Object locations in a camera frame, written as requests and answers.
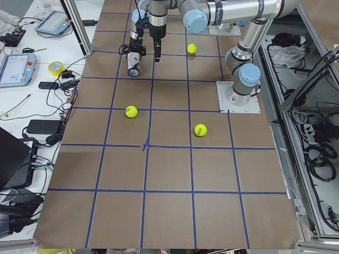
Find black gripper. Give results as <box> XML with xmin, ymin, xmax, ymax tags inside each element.
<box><xmin>148</xmin><ymin>11</ymin><xmax>167</xmax><ymax>62</ymax></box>
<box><xmin>123</xmin><ymin>20</ymin><xmax>148</xmax><ymax>57</ymax></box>

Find tennis ball can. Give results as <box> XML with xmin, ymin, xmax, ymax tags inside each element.
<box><xmin>127</xmin><ymin>52</ymin><xmax>140</xmax><ymax>77</ymax></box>

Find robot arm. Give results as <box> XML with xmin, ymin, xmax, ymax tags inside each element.
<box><xmin>136</xmin><ymin>1</ymin><xmax>284</xmax><ymax>105</ymax></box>
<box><xmin>119</xmin><ymin>1</ymin><xmax>299</xmax><ymax>61</ymax></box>

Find Wilson tennis ball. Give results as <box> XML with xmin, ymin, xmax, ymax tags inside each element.
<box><xmin>187</xmin><ymin>43</ymin><xmax>198</xmax><ymax>55</ymax></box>

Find middle tennis ball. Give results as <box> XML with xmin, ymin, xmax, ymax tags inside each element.
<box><xmin>125</xmin><ymin>105</ymin><xmax>138</xmax><ymax>119</ymax></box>

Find Roland Garros tennis ball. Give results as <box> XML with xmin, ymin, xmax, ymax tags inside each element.
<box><xmin>194</xmin><ymin>123</ymin><xmax>208</xmax><ymax>137</ymax></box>

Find blue teach pendant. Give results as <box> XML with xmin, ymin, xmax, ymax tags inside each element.
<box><xmin>34</xmin><ymin>11</ymin><xmax>70</xmax><ymax>37</ymax></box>
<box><xmin>1</xmin><ymin>53</ymin><xmax>37</xmax><ymax>88</ymax></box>

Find yellow tape roll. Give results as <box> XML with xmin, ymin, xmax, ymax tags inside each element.
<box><xmin>48</xmin><ymin>61</ymin><xmax>66</xmax><ymax>77</ymax></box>

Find black power brick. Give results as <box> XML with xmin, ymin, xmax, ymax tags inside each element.
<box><xmin>26</xmin><ymin>120</ymin><xmax>61</xmax><ymax>134</ymax></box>

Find black laptop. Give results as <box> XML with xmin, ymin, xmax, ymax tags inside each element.
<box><xmin>1</xmin><ymin>128</ymin><xmax>38</xmax><ymax>190</ymax></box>

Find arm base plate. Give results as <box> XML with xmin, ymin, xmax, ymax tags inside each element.
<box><xmin>208</xmin><ymin>23</ymin><xmax>241</xmax><ymax>37</ymax></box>
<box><xmin>216</xmin><ymin>81</ymin><xmax>261</xmax><ymax>114</ymax></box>

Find aluminium frame post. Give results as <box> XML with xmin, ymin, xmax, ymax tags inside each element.
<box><xmin>60</xmin><ymin>0</ymin><xmax>93</xmax><ymax>57</ymax></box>

